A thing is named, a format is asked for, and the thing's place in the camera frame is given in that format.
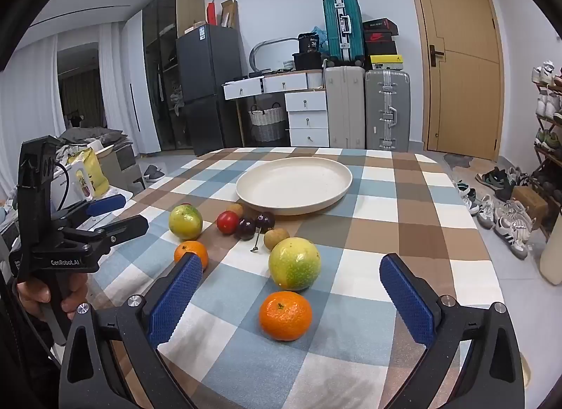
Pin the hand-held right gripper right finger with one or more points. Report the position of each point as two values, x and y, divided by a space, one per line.
406 299

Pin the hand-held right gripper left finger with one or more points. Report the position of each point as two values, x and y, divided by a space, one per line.
175 299

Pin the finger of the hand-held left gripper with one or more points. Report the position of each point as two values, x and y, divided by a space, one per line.
127 226
105 205

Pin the orange mandarin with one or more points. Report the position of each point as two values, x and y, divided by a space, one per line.
285 316
189 250

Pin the green yellow passion fruit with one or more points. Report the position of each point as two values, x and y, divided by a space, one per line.
294 264
185 222

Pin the dark cherry with stem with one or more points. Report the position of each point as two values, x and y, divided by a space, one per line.
246 229

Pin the brown longan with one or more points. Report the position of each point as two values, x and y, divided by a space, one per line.
275 238
236 208

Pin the cream round plate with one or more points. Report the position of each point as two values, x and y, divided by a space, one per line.
294 185

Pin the person's left hand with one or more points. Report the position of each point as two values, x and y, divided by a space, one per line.
74 297

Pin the white appliance box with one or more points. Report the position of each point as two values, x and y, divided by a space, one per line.
59 189

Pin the yellow plastic bag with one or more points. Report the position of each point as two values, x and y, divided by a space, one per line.
90 172

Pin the grey slippers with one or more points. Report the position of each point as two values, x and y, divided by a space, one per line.
153 173

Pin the grey clothes pile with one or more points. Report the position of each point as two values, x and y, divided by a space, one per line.
88 136

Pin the checked tablecloth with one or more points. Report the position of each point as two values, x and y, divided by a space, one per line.
373 224

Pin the white curtain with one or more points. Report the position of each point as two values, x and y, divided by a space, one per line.
30 106
112 84

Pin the white wardrobe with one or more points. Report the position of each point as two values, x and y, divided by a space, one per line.
136 84

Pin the pile of sneakers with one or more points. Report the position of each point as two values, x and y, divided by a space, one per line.
505 220

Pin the patterned door mat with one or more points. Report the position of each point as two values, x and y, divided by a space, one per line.
457 161

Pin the dark glass door wardrobe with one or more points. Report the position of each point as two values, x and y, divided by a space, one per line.
160 62

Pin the brown cardboard box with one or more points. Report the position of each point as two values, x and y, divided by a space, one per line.
529 200

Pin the black refrigerator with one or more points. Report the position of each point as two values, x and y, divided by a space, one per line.
206 84

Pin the woven laundry basket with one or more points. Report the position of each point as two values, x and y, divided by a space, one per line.
267 121

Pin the silver suitcase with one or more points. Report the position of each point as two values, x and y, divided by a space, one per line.
386 110

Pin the wooden shoe rack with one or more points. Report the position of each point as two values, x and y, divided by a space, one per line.
546 163

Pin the white drawer desk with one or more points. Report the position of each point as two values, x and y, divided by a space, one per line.
307 123

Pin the beige suitcase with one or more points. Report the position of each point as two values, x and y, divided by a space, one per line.
344 106

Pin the red flat box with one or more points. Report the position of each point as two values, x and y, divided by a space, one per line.
211 13

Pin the wooden door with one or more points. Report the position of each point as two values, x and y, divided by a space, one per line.
461 84

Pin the small white plastic basket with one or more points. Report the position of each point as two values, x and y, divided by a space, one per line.
288 65

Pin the flattened cardboard pieces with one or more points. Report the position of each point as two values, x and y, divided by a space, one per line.
229 13

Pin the yellow black shoe box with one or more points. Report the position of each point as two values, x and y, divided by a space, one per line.
386 62

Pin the black labelled bucket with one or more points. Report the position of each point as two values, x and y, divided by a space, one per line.
309 43

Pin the blue plastic bag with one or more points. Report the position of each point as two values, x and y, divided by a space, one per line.
322 35

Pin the teal suitcase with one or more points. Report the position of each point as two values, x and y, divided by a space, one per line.
342 27

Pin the oval metal frame mirror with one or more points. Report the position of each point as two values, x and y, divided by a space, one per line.
259 51

